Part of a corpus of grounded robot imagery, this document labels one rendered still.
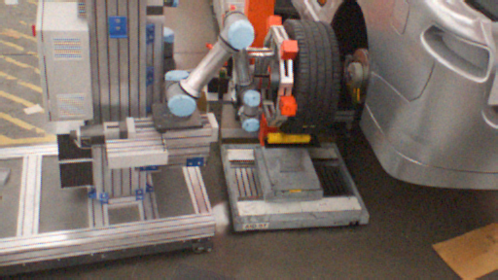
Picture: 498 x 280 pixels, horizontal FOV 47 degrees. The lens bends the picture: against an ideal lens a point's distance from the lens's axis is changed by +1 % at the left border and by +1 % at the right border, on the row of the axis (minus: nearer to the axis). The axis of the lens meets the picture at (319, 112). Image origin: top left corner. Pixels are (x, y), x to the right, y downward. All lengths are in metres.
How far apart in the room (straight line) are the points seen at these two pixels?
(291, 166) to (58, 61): 1.52
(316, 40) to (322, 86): 0.25
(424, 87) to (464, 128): 0.24
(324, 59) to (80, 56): 1.18
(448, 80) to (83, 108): 1.69
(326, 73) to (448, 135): 0.80
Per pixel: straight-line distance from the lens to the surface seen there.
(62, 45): 2.74
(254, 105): 2.70
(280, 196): 3.48
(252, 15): 3.56
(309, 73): 2.94
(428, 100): 2.46
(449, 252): 3.62
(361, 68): 3.36
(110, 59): 2.83
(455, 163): 2.63
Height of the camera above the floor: 2.33
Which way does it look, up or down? 30 degrees down
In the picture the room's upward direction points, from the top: 10 degrees clockwise
